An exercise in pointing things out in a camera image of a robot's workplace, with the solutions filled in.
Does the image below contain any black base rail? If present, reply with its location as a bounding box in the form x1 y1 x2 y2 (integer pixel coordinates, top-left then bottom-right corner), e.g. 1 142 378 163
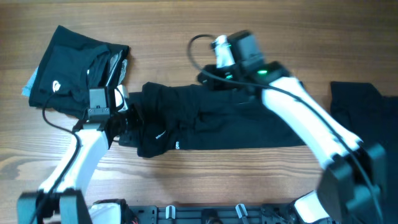
129 203 304 224

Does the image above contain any right black cable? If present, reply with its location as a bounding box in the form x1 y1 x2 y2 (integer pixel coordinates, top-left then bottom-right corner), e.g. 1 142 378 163
186 33 386 224

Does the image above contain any black cable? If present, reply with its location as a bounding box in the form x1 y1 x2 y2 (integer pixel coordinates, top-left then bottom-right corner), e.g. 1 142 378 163
186 33 386 224
29 91 94 224

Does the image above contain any folded black shirt with logo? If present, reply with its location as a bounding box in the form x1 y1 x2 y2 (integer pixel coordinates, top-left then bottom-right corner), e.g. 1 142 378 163
29 26 129 119

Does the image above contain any folded grey garment underneath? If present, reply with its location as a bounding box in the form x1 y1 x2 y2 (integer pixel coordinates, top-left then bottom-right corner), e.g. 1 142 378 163
21 67 38 97

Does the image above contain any left black cable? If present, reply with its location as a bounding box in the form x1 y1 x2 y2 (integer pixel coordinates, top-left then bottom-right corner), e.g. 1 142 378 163
29 91 94 224

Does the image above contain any black polo shirt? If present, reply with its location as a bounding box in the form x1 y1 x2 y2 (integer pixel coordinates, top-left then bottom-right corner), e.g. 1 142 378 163
119 82 304 158

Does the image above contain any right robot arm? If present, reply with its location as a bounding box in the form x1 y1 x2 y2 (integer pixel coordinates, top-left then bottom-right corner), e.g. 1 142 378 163
206 30 387 223

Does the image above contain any pile of black clothes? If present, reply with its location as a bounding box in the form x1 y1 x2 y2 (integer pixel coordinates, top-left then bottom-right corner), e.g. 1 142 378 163
330 82 397 223

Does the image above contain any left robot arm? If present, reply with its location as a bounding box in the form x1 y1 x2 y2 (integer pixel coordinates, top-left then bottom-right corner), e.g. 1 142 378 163
17 85 141 223

